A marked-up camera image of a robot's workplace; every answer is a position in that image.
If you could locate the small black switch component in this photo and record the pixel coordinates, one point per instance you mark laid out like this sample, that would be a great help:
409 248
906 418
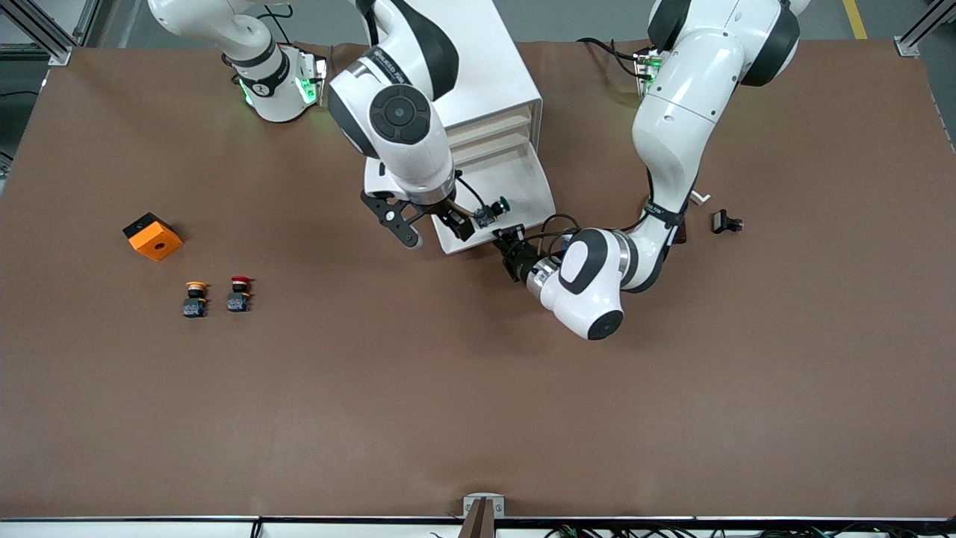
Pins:
723 221

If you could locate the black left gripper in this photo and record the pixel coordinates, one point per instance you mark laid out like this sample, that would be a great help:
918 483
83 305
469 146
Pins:
523 261

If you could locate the yellow push button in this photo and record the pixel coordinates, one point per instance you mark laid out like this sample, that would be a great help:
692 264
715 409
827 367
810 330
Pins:
195 299

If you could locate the brown black switch component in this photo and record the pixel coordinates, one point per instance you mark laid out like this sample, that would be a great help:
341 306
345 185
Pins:
680 230

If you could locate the red push button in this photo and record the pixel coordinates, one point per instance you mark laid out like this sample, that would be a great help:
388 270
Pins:
239 294

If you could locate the orange button housing box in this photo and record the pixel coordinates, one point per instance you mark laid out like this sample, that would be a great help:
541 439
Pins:
153 237

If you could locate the aluminium frame profile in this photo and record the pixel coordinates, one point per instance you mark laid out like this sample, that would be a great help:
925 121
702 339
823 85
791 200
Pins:
922 33
52 33

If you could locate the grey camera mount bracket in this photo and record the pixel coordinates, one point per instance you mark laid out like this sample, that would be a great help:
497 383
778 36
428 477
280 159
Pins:
483 505

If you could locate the brown table mat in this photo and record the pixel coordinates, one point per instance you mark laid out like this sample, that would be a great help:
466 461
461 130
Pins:
478 388

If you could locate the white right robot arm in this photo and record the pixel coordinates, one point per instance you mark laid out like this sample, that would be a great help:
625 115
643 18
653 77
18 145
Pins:
396 112

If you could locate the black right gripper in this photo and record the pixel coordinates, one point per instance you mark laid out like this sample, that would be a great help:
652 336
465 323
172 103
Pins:
451 219

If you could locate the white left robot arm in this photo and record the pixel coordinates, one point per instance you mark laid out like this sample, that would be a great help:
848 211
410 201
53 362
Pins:
672 112

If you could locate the green push button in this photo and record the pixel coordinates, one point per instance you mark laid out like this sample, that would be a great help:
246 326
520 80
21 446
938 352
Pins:
494 211

